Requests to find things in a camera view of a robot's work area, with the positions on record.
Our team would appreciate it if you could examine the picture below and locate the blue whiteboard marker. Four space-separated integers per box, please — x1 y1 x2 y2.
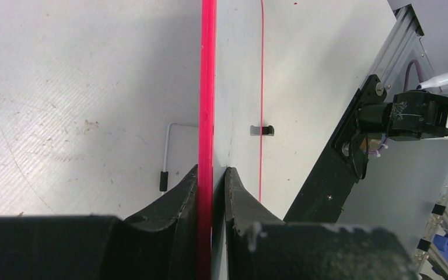
416 72 448 90

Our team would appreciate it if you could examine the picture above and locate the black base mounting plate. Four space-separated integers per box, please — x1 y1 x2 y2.
284 74 387 223

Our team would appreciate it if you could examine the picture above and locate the pink-framed whiteboard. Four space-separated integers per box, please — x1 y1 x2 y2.
197 1 264 279

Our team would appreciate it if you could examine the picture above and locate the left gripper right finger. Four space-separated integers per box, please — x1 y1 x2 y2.
224 167 284 279

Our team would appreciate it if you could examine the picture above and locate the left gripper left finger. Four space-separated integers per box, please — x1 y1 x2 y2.
124 165 198 279

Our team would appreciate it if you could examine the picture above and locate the black whiteboard clip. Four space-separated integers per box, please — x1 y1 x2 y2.
250 125 275 137

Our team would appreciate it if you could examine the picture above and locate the aluminium front rail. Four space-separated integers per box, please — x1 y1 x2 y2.
369 4 435 102

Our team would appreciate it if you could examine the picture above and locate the white whiteboard stand leg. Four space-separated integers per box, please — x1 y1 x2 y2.
159 122 198 195

